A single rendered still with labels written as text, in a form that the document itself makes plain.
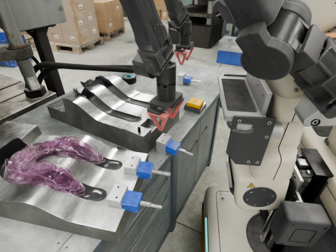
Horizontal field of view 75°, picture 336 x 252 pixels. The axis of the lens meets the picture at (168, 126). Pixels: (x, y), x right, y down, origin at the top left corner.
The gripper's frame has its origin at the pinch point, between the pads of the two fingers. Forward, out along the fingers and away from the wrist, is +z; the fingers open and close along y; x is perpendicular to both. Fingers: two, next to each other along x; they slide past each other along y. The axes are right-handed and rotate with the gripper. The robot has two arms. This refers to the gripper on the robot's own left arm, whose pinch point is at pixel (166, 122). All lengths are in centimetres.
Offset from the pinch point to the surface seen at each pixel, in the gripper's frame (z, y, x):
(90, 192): 7.2, 29.2, -6.7
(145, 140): 5.7, 5.4, -4.9
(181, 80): 10, -51, -19
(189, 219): 93, -25, 3
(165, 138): 7.1, 0.1, -0.2
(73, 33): 59, -233, -328
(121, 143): 10.6, 6.4, -15.1
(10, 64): 87, -126, -364
